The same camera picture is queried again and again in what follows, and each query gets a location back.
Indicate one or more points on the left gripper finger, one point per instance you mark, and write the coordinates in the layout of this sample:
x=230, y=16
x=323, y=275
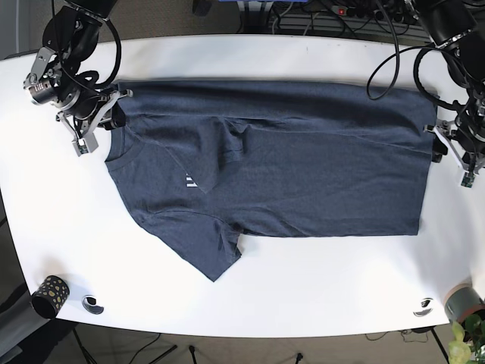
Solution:
x=439, y=149

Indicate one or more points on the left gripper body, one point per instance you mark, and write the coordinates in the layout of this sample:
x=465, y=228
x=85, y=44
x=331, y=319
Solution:
x=465, y=147

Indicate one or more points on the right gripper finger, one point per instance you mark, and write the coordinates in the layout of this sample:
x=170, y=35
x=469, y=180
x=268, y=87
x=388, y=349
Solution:
x=116, y=119

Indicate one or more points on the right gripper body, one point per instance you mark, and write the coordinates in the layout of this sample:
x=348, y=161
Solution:
x=81, y=114

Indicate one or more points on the navy blue T-shirt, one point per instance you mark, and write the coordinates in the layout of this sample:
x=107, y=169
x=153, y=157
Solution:
x=201, y=162

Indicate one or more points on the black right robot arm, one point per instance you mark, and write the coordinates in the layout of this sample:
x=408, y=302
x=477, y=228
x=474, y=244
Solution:
x=69, y=39

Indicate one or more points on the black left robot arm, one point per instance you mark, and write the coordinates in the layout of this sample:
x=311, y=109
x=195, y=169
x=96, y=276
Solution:
x=454, y=33

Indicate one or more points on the grey plant pot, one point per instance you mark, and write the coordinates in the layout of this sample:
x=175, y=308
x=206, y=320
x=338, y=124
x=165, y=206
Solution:
x=462, y=301

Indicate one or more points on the right silver table grommet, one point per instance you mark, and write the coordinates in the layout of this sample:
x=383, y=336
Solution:
x=424, y=307

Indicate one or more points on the silver table grommet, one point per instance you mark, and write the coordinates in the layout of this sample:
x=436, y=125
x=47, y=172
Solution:
x=91, y=305
x=424, y=307

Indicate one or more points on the left silver table grommet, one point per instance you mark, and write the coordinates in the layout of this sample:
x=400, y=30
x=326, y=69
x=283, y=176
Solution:
x=91, y=305

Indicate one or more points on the black dotted cup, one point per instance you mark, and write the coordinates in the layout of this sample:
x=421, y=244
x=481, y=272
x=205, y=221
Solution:
x=49, y=298

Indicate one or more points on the green potted plant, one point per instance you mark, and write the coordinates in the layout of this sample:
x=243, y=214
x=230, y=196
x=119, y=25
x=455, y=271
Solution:
x=467, y=345

